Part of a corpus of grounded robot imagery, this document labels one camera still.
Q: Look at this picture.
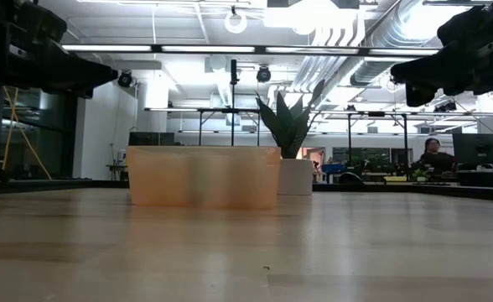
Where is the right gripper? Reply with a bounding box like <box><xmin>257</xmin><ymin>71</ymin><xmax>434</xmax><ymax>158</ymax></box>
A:
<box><xmin>391</xmin><ymin>36</ymin><xmax>493</xmax><ymax>108</ymax></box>

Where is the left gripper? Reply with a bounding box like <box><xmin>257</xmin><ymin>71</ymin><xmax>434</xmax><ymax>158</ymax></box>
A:
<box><xmin>0</xmin><ymin>24</ymin><xmax>120</xmax><ymax>100</ymax></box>

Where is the translucent orange plastic basket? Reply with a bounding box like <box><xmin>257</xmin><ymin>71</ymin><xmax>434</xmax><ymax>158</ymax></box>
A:
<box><xmin>126</xmin><ymin>145</ymin><xmax>282</xmax><ymax>211</ymax></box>

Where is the person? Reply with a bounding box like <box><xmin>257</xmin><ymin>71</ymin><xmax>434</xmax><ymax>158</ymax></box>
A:
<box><xmin>418</xmin><ymin>137</ymin><xmax>456</xmax><ymax>173</ymax></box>

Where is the dark computer monitor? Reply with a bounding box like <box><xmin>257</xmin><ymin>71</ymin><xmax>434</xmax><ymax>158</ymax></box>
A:
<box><xmin>452</xmin><ymin>133</ymin><xmax>493</xmax><ymax>171</ymax></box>

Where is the black chair back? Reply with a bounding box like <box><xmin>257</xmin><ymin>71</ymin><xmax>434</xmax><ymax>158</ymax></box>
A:
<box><xmin>338</xmin><ymin>171</ymin><xmax>365</xmax><ymax>185</ymax></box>

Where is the blue storage bin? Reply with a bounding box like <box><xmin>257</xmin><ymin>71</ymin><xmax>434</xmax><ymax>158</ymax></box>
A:
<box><xmin>321</xmin><ymin>163</ymin><xmax>346</xmax><ymax>175</ymax></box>

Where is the white LED light bar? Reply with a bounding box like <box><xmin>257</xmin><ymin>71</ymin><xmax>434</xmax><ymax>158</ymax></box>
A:
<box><xmin>61</xmin><ymin>44</ymin><xmax>440</xmax><ymax>54</ymax></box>

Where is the green snake plant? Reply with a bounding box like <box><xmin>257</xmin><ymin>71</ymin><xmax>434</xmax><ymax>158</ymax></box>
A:
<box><xmin>254</xmin><ymin>79</ymin><xmax>326</xmax><ymax>159</ymax></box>

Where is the black vertical pole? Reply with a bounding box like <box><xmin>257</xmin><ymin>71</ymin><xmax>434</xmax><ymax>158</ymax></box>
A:
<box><xmin>229</xmin><ymin>58</ymin><xmax>239</xmax><ymax>147</ymax></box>

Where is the white plant pot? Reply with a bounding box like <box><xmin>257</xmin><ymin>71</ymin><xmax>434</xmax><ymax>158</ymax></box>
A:
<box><xmin>277</xmin><ymin>158</ymin><xmax>314</xmax><ymax>196</ymax></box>

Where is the silver ventilation duct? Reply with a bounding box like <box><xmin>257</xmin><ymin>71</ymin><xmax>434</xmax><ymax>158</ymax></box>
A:
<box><xmin>292</xmin><ymin>0</ymin><xmax>440</xmax><ymax>91</ymax></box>

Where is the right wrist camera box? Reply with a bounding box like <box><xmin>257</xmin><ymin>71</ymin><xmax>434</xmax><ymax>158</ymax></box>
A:
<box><xmin>437</xmin><ymin>2</ymin><xmax>493</xmax><ymax>43</ymax></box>

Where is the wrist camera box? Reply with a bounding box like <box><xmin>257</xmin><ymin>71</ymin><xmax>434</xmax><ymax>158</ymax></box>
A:
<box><xmin>437</xmin><ymin>2</ymin><xmax>493</xmax><ymax>43</ymax></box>
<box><xmin>13</xmin><ymin>0</ymin><xmax>68</xmax><ymax>43</ymax></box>

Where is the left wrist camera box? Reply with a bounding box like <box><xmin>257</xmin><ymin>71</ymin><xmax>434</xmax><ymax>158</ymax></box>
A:
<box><xmin>13</xmin><ymin>0</ymin><xmax>68</xmax><ymax>43</ymax></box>

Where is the yellow cable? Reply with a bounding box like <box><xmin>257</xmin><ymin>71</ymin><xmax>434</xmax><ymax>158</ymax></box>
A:
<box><xmin>2</xmin><ymin>86</ymin><xmax>53</xmax><ymax>181</ymax></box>

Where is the black background workstation frame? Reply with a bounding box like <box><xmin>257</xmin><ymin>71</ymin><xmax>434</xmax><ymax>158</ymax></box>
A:
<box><xmin>313</xmin><ymin>109</ymin><xmax>411</xmax><ymax>169</ymax></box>
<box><xmin>145</xmin><ymin>107</ymin><xmax>261</xmax><ymax>147</ymax></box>

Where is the white ring ceiling lamp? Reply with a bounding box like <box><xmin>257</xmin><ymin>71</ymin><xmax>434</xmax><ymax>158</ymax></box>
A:
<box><xmin>224</xmin><ymin>10</ymin><xmax>248</xmax><ymax>34</ymax></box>

